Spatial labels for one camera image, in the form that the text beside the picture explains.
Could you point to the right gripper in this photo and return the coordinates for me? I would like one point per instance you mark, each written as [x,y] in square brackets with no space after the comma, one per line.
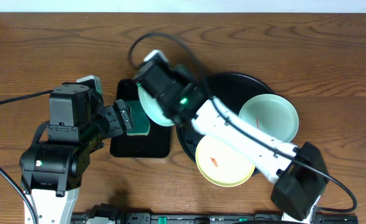
[183,74]

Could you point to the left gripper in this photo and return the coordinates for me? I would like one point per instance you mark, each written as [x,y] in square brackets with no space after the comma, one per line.
[122,115]

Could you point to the green scrubbing sponge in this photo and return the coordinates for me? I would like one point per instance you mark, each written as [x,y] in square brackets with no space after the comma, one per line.
[141,124]

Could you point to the mint green plate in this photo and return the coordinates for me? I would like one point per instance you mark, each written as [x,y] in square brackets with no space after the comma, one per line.
[152,108]
[272,114]

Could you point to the yellow plate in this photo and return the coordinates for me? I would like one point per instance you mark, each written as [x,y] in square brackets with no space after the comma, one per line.
[220,164]

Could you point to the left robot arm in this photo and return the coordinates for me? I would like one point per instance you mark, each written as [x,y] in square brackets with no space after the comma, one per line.
[52,170]

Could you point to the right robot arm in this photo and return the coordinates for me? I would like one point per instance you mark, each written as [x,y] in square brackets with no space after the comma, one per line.
[297,173]

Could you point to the black rectangular tray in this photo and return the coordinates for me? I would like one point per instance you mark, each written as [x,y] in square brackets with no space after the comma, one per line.
[155,145]

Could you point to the round black serving tray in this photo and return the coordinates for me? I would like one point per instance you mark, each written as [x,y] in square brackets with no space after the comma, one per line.
[234,90]

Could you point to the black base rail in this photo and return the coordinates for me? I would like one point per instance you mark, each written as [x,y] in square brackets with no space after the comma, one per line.
[105,214]

